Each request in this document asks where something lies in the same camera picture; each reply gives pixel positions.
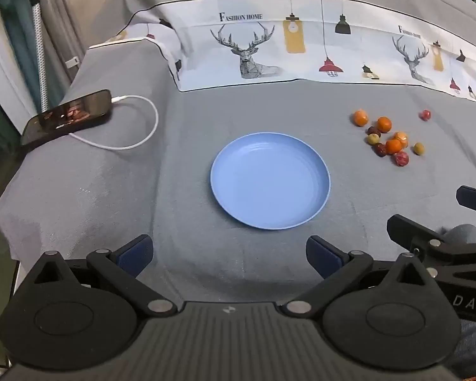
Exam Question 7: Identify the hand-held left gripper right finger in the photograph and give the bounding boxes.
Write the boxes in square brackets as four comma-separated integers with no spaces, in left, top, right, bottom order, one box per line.
[280,236,441,320]

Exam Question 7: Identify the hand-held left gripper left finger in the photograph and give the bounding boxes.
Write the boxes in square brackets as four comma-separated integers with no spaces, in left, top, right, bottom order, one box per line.
[22,235,178,319]

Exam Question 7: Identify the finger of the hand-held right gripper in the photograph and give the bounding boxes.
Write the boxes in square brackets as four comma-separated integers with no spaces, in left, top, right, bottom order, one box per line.
[387,214,476,279]
[456,185,476,212]

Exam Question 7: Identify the blue plate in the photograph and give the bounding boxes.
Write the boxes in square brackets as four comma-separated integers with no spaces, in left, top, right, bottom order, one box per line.
[210,133,331,231]

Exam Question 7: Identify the grey bed cover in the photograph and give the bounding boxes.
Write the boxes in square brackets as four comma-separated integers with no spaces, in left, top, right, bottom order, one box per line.
[0,0,476,381]

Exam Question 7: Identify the black smartphone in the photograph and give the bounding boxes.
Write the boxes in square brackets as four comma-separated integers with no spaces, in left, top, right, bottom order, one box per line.
[21,89,114,146]

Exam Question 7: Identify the grey white pole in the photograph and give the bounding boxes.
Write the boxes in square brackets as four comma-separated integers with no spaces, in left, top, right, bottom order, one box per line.
[18,0,50,114]

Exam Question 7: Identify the deer printed blanket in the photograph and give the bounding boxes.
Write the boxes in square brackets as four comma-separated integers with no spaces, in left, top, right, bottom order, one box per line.
[88,0,476,106]

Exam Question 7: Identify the teal curtain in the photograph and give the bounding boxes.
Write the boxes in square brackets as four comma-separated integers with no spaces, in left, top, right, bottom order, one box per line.
[0,0,38,128]

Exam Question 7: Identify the grey curtain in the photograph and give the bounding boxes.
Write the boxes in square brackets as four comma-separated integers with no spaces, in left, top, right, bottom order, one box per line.
[36,0,86,88]

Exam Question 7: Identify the white charging cable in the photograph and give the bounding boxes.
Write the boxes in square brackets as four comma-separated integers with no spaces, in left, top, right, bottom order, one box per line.
[69,94,160,151]

